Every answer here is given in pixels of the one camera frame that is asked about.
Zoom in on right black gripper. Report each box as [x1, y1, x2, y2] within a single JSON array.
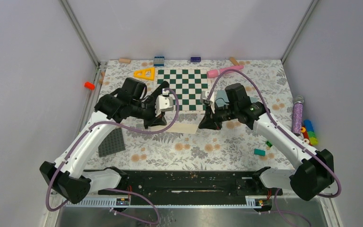
[[199, 101, 239, 131]]

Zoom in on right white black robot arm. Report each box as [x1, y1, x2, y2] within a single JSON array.
[[199, 83, 335, 201]]

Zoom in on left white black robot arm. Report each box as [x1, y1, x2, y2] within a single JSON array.
[[40, 78, 173, 204]]

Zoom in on grey-blue envelope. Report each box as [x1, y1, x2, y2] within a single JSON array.
[[214, 90, 257, 107]]

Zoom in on floral patterned table mat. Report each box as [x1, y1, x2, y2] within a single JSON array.
[[87, 60, 293, 171]]

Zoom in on black silver microphone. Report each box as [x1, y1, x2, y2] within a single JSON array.
[[148, 81, 169, 99]]

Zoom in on green white chessboard mat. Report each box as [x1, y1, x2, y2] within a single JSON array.
[[154, 67, 211, 114]]

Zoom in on yellow triangle toy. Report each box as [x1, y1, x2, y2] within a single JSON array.
[[133, 67, 155, 81]]

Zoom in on pink toy microphone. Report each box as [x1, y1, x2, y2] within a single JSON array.
[[207, 65, 244, 79]]

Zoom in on grey lego baseplate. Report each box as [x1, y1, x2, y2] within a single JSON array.
[[98, 128, 126, 157]]

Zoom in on teal small block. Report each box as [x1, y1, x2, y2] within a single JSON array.
[[254, 148, 266, 157]]

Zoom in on blue grey lego brick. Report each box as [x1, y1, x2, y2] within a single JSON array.
[[153, 56, 165, 67]]

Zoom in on purple lego brick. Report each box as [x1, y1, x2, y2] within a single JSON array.
[[190, 57, 201, 62]]

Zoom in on right wooden cylinder peg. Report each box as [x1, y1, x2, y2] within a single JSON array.
[[229, 57, 239, 66]]

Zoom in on wooden cylinder peg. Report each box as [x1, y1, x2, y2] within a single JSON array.
[[229, 57, 239, 66], [118, 58, 131, 64]]

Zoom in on left wooden cylinder peg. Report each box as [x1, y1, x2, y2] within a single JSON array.
[[118, 58, 131, 64]]

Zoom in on orange red small cylinder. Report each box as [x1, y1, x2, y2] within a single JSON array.
[[84, 81, 95, 90]]

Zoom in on purple glitter microphone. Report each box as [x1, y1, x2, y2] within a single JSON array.
[[291, 96, 304, 135]]

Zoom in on colourful block toy pile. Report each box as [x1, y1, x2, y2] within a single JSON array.
[[301, 120, 319, 145]]

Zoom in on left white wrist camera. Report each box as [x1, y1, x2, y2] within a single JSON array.
[[155, 88, 174, 117]]

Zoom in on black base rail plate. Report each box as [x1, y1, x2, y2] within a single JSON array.
[[84, 169, 284, 206]]

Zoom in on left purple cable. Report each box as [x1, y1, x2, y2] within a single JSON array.
[[45, 88, 180, 226]]

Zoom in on purple cable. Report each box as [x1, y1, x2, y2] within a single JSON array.
[[206, 69, 342, 227], [45, 88, 180, 226]]

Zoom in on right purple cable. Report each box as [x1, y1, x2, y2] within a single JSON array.
[[206, 69, 342, 227]]

